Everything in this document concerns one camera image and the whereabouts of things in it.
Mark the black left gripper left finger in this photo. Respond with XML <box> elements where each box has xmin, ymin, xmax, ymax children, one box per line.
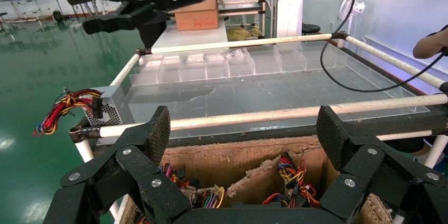
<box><xmin>43</xmin><ymin>106</ymin><xmax>191</xmax><ymax>224</ymax></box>

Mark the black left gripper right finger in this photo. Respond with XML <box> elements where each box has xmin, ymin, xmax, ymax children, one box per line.
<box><xmin>316</xmin><ymin>105</ymin><xmax>448</xmax><ymax>224</ymax></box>

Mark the grey power supply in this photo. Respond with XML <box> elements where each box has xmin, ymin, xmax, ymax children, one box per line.
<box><xmin>159</xmin><ymin>163</ymin><xmax>191</xmax><ymax>190</ymax></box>
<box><xmin>262</xmin><ymin>152</ymin><xmax>321</xmax><ymax>209</ymax></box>
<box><xmin>33</xmin><ymin>85</ymin><xmax>135</xmax><ymax>137</ymax></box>
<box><xmin>195</xmin><ymin>186</ymin><xmax>226</xmax><ymax>210</ymax></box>

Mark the person bare forearm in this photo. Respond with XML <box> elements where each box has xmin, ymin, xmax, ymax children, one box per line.
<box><xmin>412</xmin><ymin>24</ymin><xmax>448</xmax><ymax>59</ymax></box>

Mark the person in black clothes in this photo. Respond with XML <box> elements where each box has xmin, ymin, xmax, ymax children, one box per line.
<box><xmin>117</xmin><ymin>0</ymin><xmax>169</xmax><ymax>49</ymax></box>

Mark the worn brown cardboard box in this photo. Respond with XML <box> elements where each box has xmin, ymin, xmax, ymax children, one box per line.
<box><xmin>120</xmin><ymin>135</ymin><xmax>395</xmax><ymax>224</ymax></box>

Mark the white background table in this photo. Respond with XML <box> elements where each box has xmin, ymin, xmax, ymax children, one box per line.
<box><xmin>150</xmin><ymin>19</ymin><xmax>230</xmax><ymax>50</ymax></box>

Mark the closed orange-brown carton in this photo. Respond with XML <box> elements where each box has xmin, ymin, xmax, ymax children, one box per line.
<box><xmin>173</xmin><ymin>0</ymin><xmax>220</xmax><ymax>31</ymax></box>

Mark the white pipe rack cart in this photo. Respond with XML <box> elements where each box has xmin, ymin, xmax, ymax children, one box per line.
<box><xmin>69</xmin><ymin>31</ymin><xmax>448</xmax><ymax>224</ymax></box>

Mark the clear acrylic divider tray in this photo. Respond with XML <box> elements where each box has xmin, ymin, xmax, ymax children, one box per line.
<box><xmin>127</xmin><ymin>42</ymin><xmax>431</xmax><ymax>136</ymax></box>

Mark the yellow crumpled cloth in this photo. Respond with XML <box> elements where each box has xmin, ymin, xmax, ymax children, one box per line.
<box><xmin>226</xmin><ymin>25</ymin><xmax>263</xmax><ymax>41</ymax></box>

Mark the background pipe shelf rack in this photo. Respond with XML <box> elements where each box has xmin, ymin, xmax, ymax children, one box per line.
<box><xmin>217</xmin><ymin>0</ymin><xmax>277</xmax><ymax>39</ymax></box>

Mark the black round stool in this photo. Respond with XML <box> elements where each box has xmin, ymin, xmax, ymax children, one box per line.
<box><xmin>301</xmin><ymin>23</ymin><xmax>321</xmax><ymax>36</ymax></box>

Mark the thin black cable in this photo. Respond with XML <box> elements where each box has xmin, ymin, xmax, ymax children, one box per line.
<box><xmin>319</xmin><ymin>0</ymin><xmax>448</xmax><ymax>94</ymax></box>

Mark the white wall-mounted device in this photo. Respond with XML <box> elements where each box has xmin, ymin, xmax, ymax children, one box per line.
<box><xmin>338</xmin><ymin>0</ymin><xmax>367</xmax><ymax>20</ymax></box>

